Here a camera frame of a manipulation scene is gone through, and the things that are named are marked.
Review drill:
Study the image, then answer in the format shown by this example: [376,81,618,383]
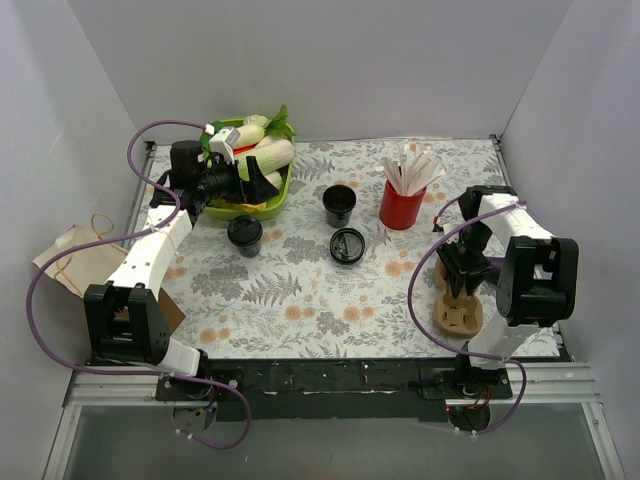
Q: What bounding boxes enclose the brown paper takeout bag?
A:
[32,213,187,336]

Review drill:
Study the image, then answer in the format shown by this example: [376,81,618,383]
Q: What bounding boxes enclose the cardboard cup carrier tray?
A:
[434,259,484,339]

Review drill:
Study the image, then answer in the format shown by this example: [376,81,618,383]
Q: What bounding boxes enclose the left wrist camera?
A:
[209,126,240,165]

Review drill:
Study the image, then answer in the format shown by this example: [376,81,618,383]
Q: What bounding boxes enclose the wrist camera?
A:
[433,221,465,248]
[209,126,240,165]

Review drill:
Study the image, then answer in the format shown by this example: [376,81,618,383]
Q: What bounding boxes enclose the large napa cabbage toy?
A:
[235,139,295,178]

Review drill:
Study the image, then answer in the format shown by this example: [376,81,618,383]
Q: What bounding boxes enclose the purple toy eggplant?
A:
[487,257,505,286]

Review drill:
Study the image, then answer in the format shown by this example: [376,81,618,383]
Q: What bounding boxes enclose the red straw holder cup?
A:
[379,181,426,231]

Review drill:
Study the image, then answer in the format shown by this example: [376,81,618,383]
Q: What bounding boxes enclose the white radish toy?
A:
[233,124,265,150]

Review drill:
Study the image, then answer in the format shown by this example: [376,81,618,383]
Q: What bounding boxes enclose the floral table mat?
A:
[128,139,560,359]

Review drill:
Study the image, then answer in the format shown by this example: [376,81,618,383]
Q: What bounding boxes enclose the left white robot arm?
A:
[84,140,279,400]

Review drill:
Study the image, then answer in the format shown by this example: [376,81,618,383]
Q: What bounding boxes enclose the green vegetable tray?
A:
[203,123,294,220]

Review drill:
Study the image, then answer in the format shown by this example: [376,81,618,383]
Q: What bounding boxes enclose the black coffee cup lid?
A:
[329,228,366,265]

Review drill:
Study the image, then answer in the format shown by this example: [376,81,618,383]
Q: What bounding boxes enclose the green bok choy toy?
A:
[200,105,295,151]

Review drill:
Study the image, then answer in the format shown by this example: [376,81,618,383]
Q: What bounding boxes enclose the black coffee cups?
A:
[322,185,357,229]

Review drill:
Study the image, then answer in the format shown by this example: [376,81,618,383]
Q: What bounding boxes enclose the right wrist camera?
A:
[433,221,465,248]

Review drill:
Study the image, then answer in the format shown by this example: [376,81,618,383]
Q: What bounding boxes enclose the white wrapped straws bundle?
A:
[377,142,445,197]

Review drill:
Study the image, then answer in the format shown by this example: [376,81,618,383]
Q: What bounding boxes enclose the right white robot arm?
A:
[434,185,579,398]

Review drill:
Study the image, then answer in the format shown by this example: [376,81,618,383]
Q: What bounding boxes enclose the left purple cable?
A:
[25,119,251,451]

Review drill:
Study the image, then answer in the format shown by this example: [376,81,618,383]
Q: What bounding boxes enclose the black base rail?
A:
[155,358,513,422]

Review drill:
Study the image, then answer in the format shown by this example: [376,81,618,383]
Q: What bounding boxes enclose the orange carrot toy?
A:
[234,144,257,154]

